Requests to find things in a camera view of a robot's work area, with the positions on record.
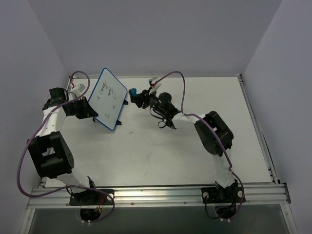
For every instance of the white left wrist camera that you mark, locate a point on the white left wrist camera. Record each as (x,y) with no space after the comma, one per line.
(78,89)

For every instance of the aluminium front frame rail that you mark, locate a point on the aluminium front frame rail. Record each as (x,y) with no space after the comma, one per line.
(255,194)

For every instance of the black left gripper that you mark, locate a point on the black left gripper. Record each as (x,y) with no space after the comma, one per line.
(86,108)

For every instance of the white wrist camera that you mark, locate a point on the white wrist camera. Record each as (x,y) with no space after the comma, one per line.
(154,85)
(78,89)

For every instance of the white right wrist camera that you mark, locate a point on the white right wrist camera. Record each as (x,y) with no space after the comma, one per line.
(154,85)

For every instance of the blue whiteboard eraser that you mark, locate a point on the blue whiteboard eraser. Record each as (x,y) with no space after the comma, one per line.
(133,92)

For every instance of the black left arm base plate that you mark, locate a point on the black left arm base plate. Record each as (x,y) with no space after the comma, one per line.
(87,198)

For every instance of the aluminium table edge rail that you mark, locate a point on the aluminium table edge rail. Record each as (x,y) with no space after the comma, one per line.
(261,139)

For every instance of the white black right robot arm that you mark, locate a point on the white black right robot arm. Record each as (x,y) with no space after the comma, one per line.
(215,135)

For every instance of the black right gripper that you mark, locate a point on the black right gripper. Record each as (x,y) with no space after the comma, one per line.
(141,98)

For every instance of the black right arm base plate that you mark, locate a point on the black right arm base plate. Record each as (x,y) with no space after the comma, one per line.
(219,195)

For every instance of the blue-framed whiteboard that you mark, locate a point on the blue-framed whiteboard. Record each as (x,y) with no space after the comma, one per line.
(107,99)

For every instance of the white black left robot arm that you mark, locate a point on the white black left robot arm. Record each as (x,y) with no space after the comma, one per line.
(50,153)

